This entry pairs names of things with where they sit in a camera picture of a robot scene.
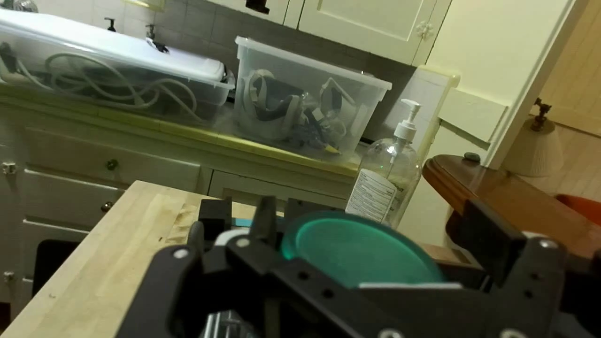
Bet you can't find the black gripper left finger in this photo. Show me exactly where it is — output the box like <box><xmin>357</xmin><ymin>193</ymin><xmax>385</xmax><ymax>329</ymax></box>
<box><xmin>118</xmin><ymin>195</ymin><xmax>283</xmax><ymax>338</ymax></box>

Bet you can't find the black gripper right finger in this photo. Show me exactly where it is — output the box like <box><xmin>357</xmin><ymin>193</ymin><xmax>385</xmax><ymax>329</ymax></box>
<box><xmin>445</xmin><ymin>193</ymin><xmax>571</xmax><ymax>338</ymax></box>

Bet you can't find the teal translucent plastic cup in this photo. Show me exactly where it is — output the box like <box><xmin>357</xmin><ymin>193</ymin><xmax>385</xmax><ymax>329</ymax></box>
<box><xmin>278</xmin><ymin>208</ymin><xmax>449</xmax><ymax>291</ymax></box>

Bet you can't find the dark wooden table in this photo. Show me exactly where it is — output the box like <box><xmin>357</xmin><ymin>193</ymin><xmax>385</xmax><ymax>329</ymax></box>
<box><xmin>420</xmin><ymin>152</ymin><xmax>601</xmax><ymax>259</ymax></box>

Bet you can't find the clear soap pump bottle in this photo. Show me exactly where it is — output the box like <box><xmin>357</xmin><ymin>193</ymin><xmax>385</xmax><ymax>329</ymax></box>
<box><xmin>343</xmin><ymin>98</ymin><xmax>422</xmax><ymax>225</ymax></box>

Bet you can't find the tall clear storage bin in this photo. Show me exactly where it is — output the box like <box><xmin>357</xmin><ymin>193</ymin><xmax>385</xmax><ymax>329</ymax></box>
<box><xmin>231</xmin><ymin>34</ymin><xmax>394</xmax><ymax>160</ymax></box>

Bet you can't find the cream sideboard cabinet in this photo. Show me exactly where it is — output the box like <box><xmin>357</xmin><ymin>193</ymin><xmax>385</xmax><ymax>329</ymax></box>
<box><xmin>0</xmin><ymin>83</ymin><xmax>364</xmax><ymax>308</ymax></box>

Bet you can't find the long clear storage bin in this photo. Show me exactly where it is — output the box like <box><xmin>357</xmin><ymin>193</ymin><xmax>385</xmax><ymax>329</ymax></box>
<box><xmin>0</xmin><ymin>6</ymin><xmax>235</xmax><ymax>122</ymax></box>

